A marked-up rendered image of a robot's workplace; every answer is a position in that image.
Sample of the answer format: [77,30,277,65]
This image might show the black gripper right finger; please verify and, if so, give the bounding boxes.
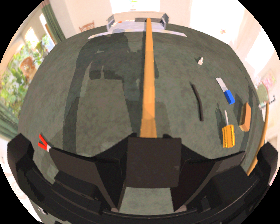
[171,144,246,213]

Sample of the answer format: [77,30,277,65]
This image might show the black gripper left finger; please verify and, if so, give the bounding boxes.
[50,133,137,212]

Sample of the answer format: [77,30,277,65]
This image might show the yellow-handled screwdriver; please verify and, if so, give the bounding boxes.
[222,111,234,148]

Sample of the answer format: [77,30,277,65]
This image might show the orange flat bar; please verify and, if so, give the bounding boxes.
[238,103,250,132]

